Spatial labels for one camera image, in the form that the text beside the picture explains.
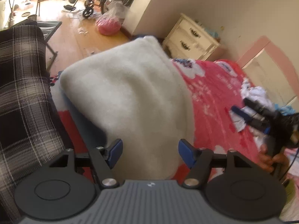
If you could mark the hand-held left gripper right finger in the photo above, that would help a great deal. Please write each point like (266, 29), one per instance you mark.
(186, 152)

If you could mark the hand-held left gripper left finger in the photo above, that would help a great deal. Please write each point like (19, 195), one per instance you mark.
(116, 150)

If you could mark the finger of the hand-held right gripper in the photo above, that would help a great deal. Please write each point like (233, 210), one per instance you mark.
(247, 117)
(261, 110)

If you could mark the cream fuzzy sweater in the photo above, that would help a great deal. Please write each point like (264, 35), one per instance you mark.
(128, 98)

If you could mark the person's right hand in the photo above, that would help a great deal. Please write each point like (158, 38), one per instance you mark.
(266, 161)

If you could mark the white shirt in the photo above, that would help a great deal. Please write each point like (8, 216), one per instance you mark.
(257, 93)

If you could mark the teal cloth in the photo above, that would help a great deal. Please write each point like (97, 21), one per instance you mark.
(286, 109)

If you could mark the pink and cream headboard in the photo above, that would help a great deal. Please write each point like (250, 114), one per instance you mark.
(268, 70)

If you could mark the red floral blanket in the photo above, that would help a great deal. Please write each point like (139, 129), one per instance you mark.
(210, 93)

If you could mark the clutter on nightstand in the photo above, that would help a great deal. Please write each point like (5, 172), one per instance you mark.
(211, 33)

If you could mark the cream nightstand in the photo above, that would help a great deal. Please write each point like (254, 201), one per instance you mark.
(186, 37)

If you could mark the black and white plaid cloth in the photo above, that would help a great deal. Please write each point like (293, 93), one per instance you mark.
(23, 98)

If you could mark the pink plastic bag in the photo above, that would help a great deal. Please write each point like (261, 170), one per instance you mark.
(108, 25)

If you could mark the grey folding chair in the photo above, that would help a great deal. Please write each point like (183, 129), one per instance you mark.
(50, 26)

